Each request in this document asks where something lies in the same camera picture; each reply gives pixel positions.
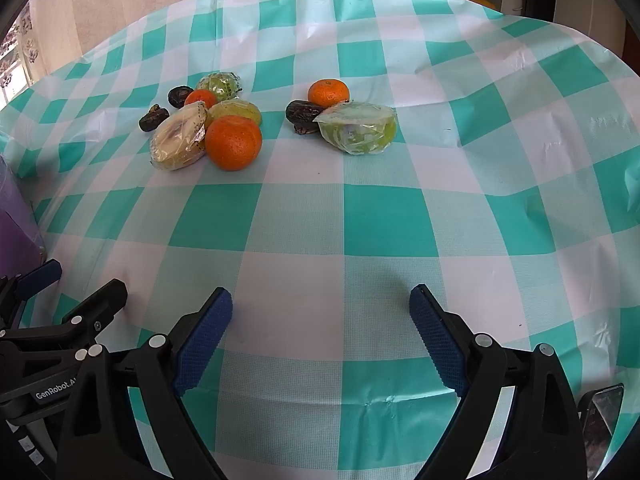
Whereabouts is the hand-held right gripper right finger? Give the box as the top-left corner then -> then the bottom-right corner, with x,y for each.
409,284 -> 588,480

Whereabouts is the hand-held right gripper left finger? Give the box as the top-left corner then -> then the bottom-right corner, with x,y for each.
59,287 -> 234,480

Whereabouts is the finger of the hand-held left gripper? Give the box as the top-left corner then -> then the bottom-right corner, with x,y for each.
0,279 -> 129,358
0,259 -> 63,331

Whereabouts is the purple rimmed cardboard box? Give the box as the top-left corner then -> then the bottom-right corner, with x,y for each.
0,152 -> 47,281

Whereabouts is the plastic apple half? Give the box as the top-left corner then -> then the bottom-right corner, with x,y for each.
195,72 -> 243,103
313,101 -> 399,156
206,99 -> 263,128
149,101 -> 208,171

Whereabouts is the dark brown date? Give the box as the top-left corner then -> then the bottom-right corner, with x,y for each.
285,100 -> 326,136
138,104 -> 168,133

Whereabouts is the large orange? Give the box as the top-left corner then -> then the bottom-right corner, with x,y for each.
205,115 -> 263,171

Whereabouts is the round dark brown fruit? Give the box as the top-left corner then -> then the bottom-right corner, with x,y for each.
167,86 -> 195,109

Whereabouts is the small orange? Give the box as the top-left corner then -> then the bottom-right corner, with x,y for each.
307,79 -> 350,109
184,89 -> 219,110

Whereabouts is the teal white checkered tablecloth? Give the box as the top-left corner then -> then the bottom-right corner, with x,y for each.
0,0 -> 640,480

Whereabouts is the black smartphone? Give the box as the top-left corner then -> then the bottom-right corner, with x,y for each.
579,383 -> 626,478

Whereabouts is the floral lace curtain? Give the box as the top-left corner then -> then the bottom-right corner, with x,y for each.
0,7 -> 38,106

